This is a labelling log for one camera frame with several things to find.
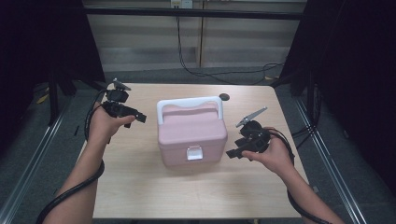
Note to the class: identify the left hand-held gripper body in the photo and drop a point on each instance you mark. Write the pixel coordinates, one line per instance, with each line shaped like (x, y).
(116, 107)

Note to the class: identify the dark table grommet hole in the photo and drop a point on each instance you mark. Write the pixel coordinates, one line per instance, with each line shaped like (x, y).
(224, 96)

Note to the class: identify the white wall outlet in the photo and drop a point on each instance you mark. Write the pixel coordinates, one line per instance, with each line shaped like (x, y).
(186, 3)

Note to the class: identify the person's left hand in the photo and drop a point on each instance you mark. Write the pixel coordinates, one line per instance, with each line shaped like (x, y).
(102, 127)

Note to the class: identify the aluminium floor rail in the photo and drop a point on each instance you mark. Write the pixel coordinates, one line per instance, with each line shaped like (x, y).
(336, 171)
(32, 174)

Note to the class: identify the black floor tape strip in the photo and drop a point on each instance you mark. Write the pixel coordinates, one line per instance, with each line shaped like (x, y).
(76, 130)

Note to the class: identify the person's right hand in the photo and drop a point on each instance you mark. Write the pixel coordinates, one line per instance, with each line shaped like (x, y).
(277, 155)

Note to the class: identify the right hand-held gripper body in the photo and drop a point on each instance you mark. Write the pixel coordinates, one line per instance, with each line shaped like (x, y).
(255, 137)

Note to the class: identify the black curtain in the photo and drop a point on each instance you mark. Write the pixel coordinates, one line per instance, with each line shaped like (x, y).
(358, 62)
(37, 37)

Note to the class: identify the black horizontal bar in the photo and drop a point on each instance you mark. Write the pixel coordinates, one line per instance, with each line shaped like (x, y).
(140, 12)

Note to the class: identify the black metal stand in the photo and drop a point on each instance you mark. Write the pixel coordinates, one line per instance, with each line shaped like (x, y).
(310, 102)
(53, 102)

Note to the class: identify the grey tape piece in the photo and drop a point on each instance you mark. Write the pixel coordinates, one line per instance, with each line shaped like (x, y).
(315, 189)

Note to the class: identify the pink storage box with lid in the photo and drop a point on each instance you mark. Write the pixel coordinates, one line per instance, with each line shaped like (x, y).
(191, 133)

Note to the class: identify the yellow floor tape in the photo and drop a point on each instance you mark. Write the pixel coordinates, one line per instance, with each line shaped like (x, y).
(42, 99)

